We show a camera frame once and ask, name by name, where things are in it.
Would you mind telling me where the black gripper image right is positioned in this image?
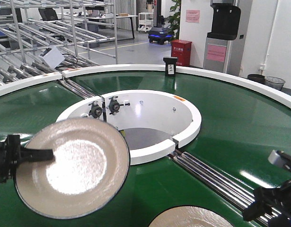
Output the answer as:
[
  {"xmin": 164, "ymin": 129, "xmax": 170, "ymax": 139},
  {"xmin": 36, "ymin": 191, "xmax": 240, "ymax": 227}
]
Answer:
[{"xmin": 242, "ymin": 179, "xmax": 291, "ymax": 227}]

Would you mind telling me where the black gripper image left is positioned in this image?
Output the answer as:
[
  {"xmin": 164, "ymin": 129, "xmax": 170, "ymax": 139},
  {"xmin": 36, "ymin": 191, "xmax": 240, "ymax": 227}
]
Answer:
[{"xmin": 0, "ymin": 135, "xmax": 53, "ymax": 183}]

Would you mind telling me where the beige plate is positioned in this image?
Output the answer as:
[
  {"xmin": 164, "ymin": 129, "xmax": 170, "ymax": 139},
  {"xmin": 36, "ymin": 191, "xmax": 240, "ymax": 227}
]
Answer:
[
  {"xmin": 15, "ymin": 117, "xmax": 130, "ymax": 219},
  {"xmin": 149, "ymin": 206, "xmax": 233, "ymax": 227}
]

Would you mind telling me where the white shelf cart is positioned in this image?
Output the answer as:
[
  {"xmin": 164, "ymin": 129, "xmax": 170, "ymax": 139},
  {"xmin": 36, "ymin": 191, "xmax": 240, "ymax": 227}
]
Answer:
[{"xmin": 138, "ymin": 12, "xmax": 153, "ymax": 33}]

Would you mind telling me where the steel conveyor rollers front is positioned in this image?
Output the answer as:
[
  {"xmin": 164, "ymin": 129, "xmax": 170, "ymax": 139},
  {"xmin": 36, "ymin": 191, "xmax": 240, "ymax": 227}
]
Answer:
[{"xmin": 169, "ymin": 149, "xmax": 280, "ymax": 227}]

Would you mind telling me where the white box on rack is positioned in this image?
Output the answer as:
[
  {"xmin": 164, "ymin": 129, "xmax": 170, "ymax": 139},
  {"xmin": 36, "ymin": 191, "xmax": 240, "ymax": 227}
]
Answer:
[{"xmin": 39, "ymin": 46, "xmax": 65, "ymax": 69}]

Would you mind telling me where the white outer conveyor rim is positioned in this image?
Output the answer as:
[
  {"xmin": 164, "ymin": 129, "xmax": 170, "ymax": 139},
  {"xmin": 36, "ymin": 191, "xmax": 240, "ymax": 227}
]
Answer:
[{"xmin": 0, "ymin": 64, "xmax": 291, "ymax": 109}]

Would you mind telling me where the metal roller rack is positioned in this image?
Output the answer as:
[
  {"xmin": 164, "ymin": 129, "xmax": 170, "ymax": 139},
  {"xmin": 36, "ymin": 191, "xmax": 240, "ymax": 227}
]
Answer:
[{"xmin": 0, "ymin": 0, "xmax": 117, "ymax": 86}]

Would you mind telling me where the mesh waste basket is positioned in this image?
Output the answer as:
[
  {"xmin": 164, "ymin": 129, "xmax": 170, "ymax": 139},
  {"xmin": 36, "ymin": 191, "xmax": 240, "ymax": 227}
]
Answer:
[{"xmin": 265, "ymin": 77, "xmax": 285, "ymax": 91}]

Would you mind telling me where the dark round bin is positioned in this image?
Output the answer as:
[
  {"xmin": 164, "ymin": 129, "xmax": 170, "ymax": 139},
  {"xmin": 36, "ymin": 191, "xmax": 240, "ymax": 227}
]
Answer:
[{"xmin": 247, "ymin": 74, "xmax": 265, "ymax": 85}]

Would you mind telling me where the white desk in background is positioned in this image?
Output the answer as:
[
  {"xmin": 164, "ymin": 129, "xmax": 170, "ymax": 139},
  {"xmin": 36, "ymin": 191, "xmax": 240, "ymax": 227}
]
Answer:
[{"xmin": 86, "ymin": 15, "xmax": 138, "ymax": 40}]

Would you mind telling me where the black water dispenser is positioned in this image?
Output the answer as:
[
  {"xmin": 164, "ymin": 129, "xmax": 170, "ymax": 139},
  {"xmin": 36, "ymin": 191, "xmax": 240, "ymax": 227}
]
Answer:
[{"xmin": 203, "ymin": 0, "xmax": 241, "ymax": 73}]

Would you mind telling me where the blue mobile robot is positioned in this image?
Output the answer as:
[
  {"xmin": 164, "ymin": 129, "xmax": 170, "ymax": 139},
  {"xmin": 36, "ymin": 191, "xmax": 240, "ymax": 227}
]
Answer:
[{"xmin": 148, "ymin": 27, "xmax": 173, "ymax": 44}]

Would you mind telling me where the red fire extinguisher box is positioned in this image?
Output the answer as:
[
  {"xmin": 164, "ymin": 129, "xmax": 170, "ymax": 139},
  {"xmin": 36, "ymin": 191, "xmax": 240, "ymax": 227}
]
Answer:
[{"xmin": 171, "ymin": 39, "xmax": 192, "ymax": 67}]

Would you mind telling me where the white inner conveyor ring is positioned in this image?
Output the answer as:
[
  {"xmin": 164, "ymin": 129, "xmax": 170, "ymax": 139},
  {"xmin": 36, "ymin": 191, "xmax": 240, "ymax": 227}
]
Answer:
[{"xmin": 55, "ymin": 89, "xmax": 202, "ymax": 166}]

